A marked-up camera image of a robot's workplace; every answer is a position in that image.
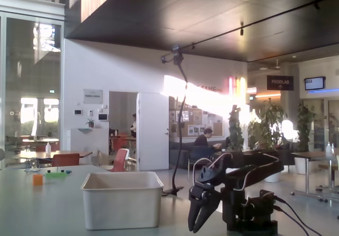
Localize standing person in doorway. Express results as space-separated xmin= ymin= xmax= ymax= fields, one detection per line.
xmin=129 ymin=113 xmax=137 ymax=139

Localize red chair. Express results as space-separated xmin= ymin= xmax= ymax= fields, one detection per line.
xmin=52 ymin=153 xmax=80 ymax=167
xmin=109 ymin=148 xmax=130 ymax=173

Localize black overhead webcam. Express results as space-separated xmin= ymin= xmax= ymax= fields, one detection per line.
xmin=160 ymin=44 xmax=185 ymax=65

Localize seated person in black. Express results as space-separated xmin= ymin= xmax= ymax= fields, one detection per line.
xmin=194 ymin=127 xmax=223 ymax=154

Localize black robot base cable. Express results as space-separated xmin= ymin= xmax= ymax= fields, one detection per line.
xmin=273 ymin=205 xmax=309 ymax=236
xmin=273 ymin=195 xmax=324 ymax=236

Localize cork notice board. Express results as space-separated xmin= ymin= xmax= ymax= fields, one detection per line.
xmin=169 ymin=108 xmax=225 ymax=138

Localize black gooseneck clamp mount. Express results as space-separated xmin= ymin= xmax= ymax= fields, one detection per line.
xmin=162 ymin=60 xmax=188 ymax=197

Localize white cabinet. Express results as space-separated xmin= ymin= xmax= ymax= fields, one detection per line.
xmin=67 ymin=128 xmax=110 ymax=165

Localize wall monitor screen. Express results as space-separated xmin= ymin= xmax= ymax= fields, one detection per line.
xmin=304 ymin=76 xmax=327 ymax=91

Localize white open door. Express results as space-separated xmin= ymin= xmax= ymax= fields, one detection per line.
xmin=136 ymin=92 xmax=170 ymax=172

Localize black ceiling track rail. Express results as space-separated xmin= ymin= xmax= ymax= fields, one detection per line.
xmin=161 ymin=0 xmax=339 ymax=58

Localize green flat block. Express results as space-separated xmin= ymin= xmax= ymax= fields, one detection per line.
xmin=44 ymin=172 xmax=68 ymax=180

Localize white plant pot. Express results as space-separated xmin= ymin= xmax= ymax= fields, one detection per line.
xmin=294 ymin=156 xmax=308 ymax=175
xmin=264 ymin=171 xmax=282 ymax=183

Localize tall slim green plant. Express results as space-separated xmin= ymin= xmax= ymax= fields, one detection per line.
xmin=296 ymin=102 xmax=316 ymax=154

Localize wooden café table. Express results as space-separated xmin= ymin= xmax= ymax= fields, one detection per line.
xmin=15 ymin=150 xmax=93 ymax=168

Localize black FOODLAB sign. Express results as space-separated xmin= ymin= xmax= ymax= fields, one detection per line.
xmin=266 ymin=75 xmax=295 ymax=91

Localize white wall poster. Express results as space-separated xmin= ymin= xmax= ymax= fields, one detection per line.
xmin=83 ymin=89 xmax=104 ymax=104

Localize white plastic bin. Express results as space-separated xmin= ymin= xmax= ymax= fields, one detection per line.
xmin=81 ymin=171 xmax=164 ymax=231

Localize large leafy green plant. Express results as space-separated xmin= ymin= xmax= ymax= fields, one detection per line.
xmin=248 ymin=98 xmax=288 ymax=157

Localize blue armchair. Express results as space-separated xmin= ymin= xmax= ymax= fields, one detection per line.
xmin=187 ymin=145 xmax=215 ymax=181

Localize wooden table metal legs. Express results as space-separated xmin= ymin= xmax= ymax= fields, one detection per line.
xmin=290 ymin=151 xmax=339 ymax=204

